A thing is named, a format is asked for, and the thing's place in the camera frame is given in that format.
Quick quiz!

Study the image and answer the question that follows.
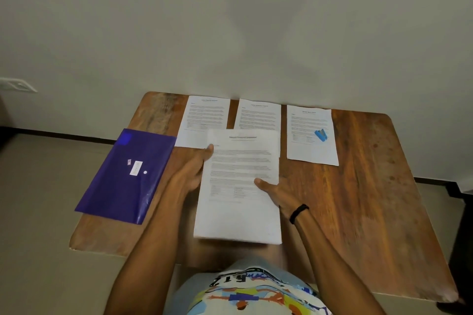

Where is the colourful printed shirt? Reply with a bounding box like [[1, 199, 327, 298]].
[[163, 257, 333, 315]]

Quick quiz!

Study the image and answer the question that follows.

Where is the white wall socket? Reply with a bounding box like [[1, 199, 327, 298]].
[[0, 77, 38, 93]]

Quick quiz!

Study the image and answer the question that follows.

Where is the dark furniture piece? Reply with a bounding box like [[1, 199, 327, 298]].
[[436, 182, 473, 315]]

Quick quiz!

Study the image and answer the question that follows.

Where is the person's left hand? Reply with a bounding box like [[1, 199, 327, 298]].
[[170, 144, 214, 194]]

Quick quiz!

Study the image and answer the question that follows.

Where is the black wristband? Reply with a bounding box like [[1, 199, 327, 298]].
[[289, 204, 310, 225]]

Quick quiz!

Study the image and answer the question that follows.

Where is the wooden table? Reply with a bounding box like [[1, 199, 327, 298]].
[[69, 91, 459, 303]]

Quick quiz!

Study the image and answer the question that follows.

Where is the white printed paper sheet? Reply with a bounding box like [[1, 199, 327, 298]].
[[234, 99, 282, 132], [174, 95, 231, 149], [287, 105, 339, 167]]

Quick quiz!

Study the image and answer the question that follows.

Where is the person's left forearm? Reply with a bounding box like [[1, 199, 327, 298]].
[[104, 182, 198, 315]]

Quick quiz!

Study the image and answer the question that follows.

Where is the stack of white printed papers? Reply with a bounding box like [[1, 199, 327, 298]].
[[193, 128, 282, 245]]

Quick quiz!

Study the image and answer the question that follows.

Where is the person's right forearm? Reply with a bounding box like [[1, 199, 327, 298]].
[[292, 208, 387, 315]]

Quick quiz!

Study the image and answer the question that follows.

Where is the person's right hand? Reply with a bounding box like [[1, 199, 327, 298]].
[[254, 178, 304, 220]]

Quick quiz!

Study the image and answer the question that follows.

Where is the blue plastic document folder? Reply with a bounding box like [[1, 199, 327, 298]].
[[75, 128, 177, 225]]

